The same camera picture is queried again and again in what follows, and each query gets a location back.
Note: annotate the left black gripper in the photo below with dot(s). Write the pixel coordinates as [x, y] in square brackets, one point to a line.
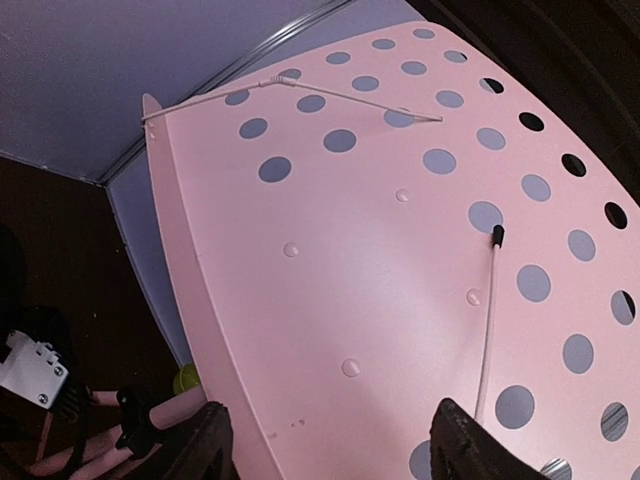
[72, 405]

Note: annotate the pink music stand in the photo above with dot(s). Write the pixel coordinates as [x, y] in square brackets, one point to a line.
[359, 231]

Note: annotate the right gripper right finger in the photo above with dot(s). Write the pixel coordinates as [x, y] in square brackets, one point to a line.
[461, 449]

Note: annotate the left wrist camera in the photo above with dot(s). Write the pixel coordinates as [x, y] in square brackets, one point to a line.
[32, 370]

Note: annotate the green bowl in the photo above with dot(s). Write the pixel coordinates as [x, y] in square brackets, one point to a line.
[186, 379]

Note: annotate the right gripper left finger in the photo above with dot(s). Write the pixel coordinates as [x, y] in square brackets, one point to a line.
[201, 447]

